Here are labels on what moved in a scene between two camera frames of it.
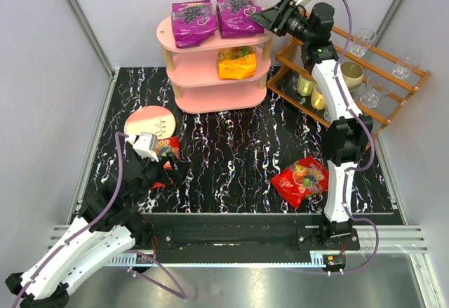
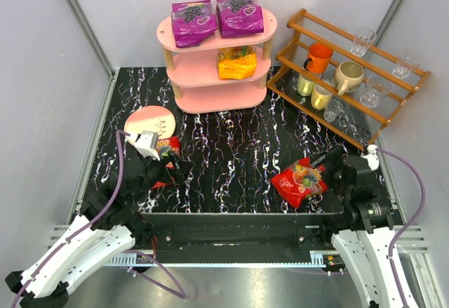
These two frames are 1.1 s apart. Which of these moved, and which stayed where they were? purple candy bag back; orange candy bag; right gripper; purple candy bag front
Moved: right gripper
Stayed: purple candy bag back; purple candy bag front; orange candy bag
